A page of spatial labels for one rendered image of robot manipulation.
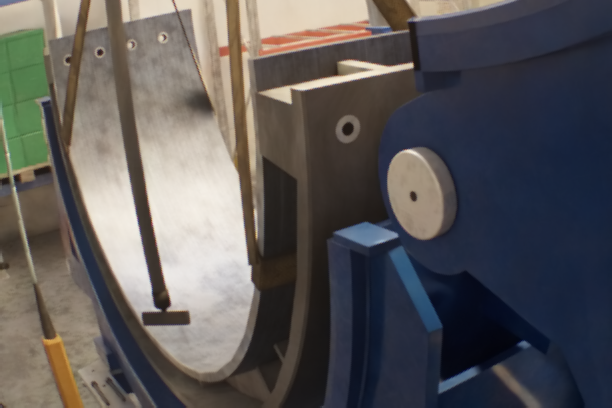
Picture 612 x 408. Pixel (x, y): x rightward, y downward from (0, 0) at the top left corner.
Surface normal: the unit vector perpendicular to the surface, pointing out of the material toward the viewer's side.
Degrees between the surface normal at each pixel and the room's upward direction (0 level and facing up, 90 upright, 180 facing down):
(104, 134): 65
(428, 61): 90
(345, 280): 90
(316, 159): 98
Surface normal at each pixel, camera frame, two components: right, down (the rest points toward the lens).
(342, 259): -0.85, 0.23
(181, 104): 0.40, -0.26
